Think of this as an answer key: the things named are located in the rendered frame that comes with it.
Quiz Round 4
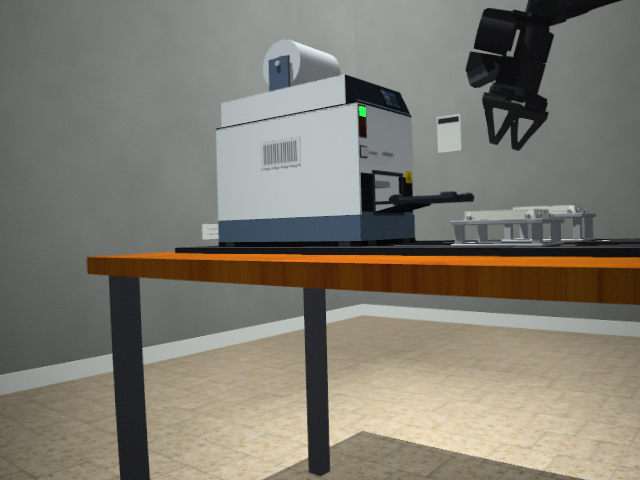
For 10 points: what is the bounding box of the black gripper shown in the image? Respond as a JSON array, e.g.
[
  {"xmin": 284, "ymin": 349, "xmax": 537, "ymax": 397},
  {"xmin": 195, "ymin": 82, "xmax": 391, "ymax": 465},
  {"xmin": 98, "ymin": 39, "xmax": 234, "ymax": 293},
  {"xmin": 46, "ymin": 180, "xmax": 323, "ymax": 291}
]
[{"xmin": 482, "ymin": 56, "xmax": 549, "ymax": 151}]

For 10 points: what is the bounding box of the white cylinder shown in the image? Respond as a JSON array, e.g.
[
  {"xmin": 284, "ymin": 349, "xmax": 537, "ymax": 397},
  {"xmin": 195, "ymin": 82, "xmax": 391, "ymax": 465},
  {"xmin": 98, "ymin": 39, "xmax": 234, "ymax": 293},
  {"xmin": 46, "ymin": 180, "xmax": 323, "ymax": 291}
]
[{"xmin": 263, "ymin": 39, "xmax": 341, "ymax": 87}]

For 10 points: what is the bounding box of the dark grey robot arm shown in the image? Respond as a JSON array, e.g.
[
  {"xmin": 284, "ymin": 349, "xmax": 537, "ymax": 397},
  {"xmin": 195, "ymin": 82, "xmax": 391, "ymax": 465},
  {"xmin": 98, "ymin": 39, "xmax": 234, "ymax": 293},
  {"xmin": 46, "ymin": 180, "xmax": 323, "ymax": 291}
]
[{"xmin": 465, "ymin": 0, "xmax": 622, "ymax": 88}]

